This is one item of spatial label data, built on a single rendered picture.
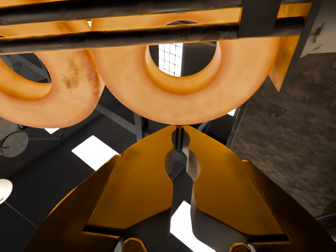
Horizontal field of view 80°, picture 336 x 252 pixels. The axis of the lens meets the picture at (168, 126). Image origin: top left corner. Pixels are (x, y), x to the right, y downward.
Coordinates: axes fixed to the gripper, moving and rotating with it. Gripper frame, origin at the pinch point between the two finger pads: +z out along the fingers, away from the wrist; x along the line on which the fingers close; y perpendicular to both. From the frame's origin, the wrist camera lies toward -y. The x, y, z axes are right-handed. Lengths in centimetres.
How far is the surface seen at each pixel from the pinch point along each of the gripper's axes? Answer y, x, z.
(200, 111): 2.1, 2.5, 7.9
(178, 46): 81, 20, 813
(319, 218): 31.4, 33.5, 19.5
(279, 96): 5.9, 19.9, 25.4
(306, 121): 11.9, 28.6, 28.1
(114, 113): 263, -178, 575
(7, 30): -5.1, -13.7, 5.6
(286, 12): -7.0, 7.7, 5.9
